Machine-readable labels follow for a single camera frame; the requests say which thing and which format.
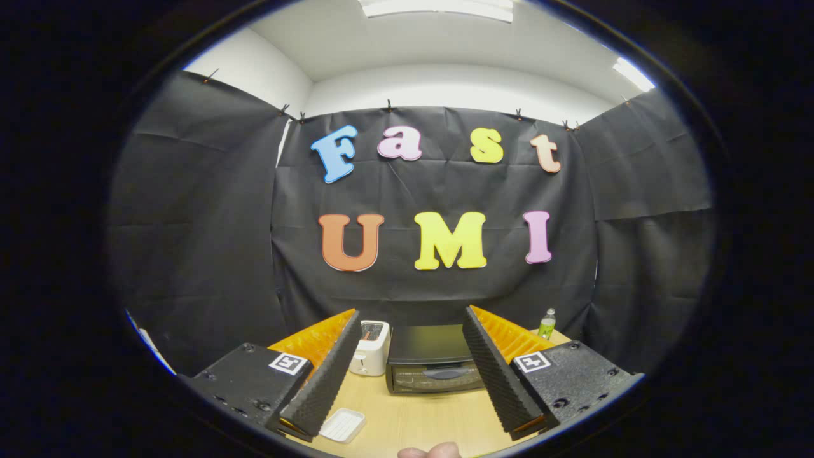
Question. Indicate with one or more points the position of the white rectangular tray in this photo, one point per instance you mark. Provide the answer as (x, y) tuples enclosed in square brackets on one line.
[(342, 425)]

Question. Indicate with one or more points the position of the green drink bottle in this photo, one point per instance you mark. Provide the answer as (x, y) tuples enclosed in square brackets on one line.
[(547, 326)]

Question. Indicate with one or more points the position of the white pop-up toaster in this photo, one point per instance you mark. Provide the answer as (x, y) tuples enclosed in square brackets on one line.
[(371, 350)]

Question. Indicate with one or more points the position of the black toaster oven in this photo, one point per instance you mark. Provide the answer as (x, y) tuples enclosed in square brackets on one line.
[(432, 346)]

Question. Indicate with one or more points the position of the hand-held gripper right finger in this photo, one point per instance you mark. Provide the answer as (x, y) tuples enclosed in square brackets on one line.
[(499, 381)]

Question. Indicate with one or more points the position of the long ceiling light panel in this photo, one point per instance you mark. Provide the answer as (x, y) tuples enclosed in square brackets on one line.
[(439, 7)]

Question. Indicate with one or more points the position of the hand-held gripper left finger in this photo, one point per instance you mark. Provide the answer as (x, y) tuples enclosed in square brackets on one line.
[(321, 388)]

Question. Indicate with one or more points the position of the small ceiling light panel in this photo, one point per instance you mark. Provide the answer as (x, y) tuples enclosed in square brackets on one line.
[(633, 74)]

